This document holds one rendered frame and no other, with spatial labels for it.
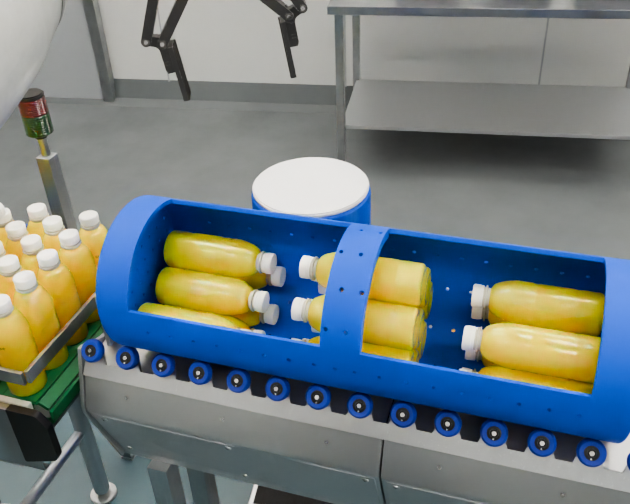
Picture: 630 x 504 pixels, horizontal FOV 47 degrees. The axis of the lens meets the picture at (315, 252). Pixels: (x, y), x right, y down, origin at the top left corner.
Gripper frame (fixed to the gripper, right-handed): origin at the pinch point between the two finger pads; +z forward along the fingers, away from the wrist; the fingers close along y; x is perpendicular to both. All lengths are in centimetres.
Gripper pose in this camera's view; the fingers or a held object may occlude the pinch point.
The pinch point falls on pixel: (238, 77)
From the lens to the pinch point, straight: 94.6
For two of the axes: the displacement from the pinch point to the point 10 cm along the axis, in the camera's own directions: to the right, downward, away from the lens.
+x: 1.0, 5.4, -8.3
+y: -9.8, 2.1, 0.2
